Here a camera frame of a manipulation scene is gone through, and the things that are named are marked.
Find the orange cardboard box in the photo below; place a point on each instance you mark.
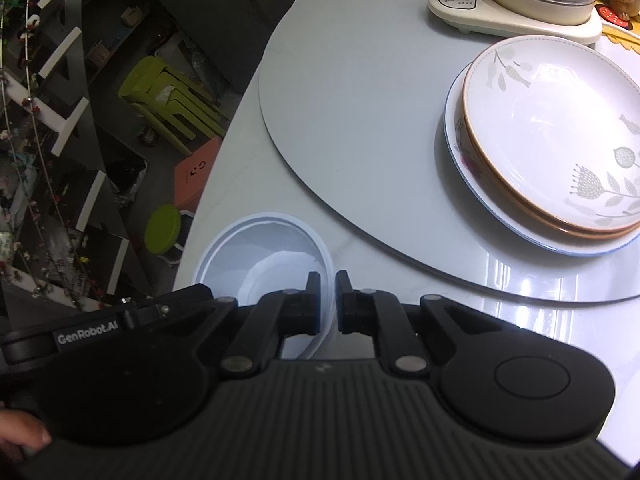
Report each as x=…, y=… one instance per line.
x=191, y=175

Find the white staircase shelf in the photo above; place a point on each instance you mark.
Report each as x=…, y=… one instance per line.
x=62, y=239

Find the green round stool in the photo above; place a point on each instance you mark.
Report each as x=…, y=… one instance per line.
x=162, y=232

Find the person's left hand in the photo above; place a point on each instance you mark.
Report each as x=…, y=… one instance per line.
x=19, y=430

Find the light blue bowl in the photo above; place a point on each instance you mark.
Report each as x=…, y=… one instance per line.
x=266, y=252

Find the round grey lazy susan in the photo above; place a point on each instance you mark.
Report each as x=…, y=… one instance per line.
x=352, y=94

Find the yellow scalloped mat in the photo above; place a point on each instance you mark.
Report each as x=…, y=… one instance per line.
x=624, y=33

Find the green stacked stools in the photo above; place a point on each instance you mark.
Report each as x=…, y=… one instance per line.
x=171, y=104

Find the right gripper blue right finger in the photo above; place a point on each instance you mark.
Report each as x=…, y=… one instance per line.
x=354, y=309

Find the pink flower white plate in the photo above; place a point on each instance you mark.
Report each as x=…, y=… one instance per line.
x=480, y=194

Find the dark refrigerator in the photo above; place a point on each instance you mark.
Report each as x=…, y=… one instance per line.
x=232, y=34

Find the grey leaf white plate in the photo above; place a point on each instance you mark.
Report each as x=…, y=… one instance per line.
x=500, y=199

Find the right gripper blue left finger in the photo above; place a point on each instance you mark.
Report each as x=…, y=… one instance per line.
x=301, y=310

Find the cream kettle base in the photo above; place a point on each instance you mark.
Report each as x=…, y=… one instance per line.
x=488, y=18

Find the brown rimmed white plate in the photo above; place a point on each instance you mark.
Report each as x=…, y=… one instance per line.
x=557, y=123

